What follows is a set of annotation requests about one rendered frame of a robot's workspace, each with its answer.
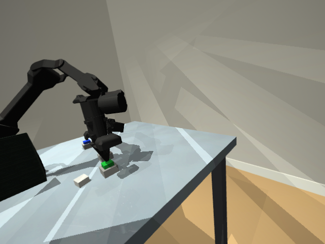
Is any white rectangular block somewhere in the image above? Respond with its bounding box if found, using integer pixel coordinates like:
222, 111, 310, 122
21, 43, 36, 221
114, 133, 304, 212
74, 174, 90, 188

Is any red button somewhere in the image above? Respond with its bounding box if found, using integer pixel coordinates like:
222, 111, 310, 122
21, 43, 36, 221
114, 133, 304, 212
97, 151, 114, 162

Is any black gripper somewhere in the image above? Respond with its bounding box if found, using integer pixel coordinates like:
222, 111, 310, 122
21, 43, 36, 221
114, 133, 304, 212
83, 114, 122, 162

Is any green square button in grey housing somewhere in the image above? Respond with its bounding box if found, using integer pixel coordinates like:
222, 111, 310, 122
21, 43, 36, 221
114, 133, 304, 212
99, 159, 119, 178

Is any blue button in grey housing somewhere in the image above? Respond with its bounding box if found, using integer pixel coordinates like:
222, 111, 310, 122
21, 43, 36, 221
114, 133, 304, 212
82, 139, 92, 150

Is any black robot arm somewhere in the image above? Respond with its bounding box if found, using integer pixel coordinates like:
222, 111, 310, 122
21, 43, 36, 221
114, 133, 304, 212
0, 59, 127, 139

